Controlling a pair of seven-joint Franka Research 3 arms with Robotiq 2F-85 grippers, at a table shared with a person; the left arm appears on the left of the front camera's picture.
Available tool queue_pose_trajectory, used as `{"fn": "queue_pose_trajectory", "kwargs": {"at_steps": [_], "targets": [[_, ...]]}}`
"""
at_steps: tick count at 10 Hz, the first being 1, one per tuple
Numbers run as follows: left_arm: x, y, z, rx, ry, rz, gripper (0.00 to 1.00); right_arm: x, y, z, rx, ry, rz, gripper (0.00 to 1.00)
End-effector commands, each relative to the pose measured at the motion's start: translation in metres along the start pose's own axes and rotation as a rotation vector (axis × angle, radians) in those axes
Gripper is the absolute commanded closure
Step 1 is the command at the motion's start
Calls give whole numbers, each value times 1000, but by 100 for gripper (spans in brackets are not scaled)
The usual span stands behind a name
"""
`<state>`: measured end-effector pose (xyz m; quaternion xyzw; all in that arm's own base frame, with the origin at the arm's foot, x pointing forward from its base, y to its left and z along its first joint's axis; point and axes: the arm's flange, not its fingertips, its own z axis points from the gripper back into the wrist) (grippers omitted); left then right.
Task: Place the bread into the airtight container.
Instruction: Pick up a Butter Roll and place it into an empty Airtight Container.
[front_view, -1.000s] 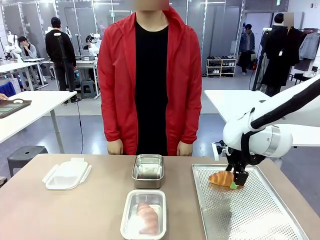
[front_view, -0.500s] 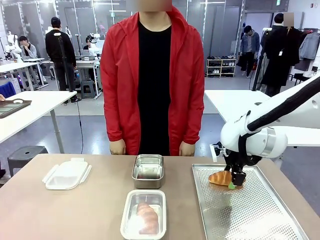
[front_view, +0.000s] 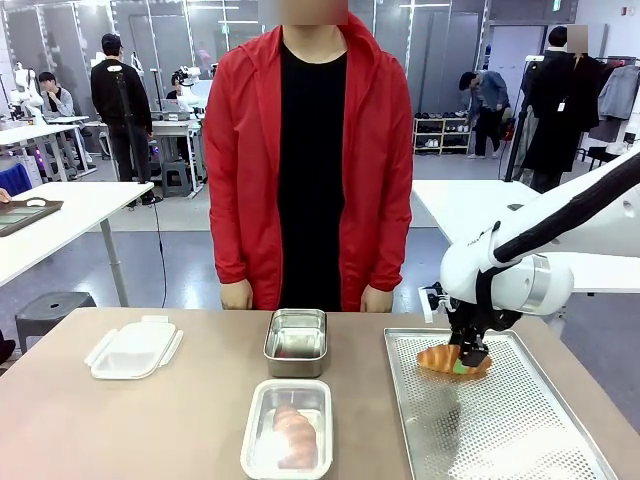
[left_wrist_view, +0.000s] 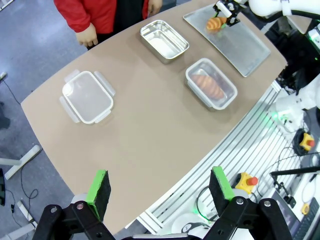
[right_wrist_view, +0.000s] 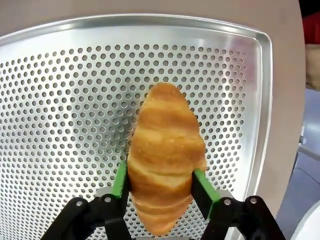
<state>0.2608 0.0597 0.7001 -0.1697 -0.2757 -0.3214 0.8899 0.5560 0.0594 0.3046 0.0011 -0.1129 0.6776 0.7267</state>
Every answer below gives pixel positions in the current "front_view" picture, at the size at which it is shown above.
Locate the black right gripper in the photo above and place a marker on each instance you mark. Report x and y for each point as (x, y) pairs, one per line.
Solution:
(467, 325)

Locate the golden croissant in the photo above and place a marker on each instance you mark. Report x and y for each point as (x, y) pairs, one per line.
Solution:
(295, 440)
(437, 359)

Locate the clear plastic clip lid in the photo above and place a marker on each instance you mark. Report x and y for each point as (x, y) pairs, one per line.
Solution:
(300, 392)
(132, 352)

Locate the person's right forearm red sleeve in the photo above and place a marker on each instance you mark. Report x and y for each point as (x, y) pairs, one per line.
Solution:
(232, 245)

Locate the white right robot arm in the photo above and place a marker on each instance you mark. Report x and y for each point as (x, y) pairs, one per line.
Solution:
(515, 285)

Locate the person's left forearm red sleeve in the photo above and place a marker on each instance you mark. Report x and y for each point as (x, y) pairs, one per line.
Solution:
(390, 245)

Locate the deep steel container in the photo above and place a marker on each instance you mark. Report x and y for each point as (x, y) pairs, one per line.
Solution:
(296, 345)

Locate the person's left hand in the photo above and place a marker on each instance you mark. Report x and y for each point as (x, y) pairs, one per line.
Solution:
(377, 301)

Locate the person's right hand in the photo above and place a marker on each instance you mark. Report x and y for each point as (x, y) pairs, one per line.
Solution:
(237, 296)

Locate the perforated metal baking tray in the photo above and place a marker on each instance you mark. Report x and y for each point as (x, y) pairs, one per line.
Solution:
(500, 430)

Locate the white side table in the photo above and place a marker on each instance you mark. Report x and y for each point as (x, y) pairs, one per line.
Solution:
(450, 210)
(75, 210)

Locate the black light stand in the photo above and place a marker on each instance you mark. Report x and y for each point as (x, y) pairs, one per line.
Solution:
(515, 145)

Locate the white shoe rack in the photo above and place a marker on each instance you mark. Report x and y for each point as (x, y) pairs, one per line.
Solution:
(440, 135)

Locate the black utility cart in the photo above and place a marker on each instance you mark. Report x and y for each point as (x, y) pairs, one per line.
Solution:
(600, 156)

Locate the person in red jacket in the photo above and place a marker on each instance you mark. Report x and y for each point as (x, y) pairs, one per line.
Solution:
(312, 160)

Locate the man in denim jacket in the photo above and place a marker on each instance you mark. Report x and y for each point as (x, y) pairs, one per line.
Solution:
(487, 105)

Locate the person in black coat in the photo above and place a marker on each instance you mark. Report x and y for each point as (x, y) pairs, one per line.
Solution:
(562, 110)

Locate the grey hanging jacket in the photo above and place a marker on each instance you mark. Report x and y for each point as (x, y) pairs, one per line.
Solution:
(620, 92)

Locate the grey plastic stool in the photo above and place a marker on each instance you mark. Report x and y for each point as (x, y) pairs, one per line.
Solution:
(176, 177)

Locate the seated person behind monitor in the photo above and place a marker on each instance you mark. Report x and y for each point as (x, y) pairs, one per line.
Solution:
(175, 92)

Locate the dark grey stool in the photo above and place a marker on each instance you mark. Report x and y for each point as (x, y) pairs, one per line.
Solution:
(50, 310)

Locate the standing man in black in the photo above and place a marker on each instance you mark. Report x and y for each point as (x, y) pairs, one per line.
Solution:
(120, 100)

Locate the dark brown tray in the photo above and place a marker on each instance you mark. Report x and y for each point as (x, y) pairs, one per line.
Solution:
(25, 215)

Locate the seated man in grey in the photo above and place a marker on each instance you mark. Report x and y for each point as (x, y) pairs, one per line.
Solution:
(57, 102)

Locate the white background workbench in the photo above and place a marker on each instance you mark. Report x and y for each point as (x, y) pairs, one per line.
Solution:
(40, 131)

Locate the blue chair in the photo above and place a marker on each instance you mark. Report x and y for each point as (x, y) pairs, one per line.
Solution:
(15, 180)

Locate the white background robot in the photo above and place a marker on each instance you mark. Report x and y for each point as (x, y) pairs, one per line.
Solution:
(25, 90)

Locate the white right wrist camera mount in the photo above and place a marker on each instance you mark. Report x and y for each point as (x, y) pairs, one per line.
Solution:
(432, 305)

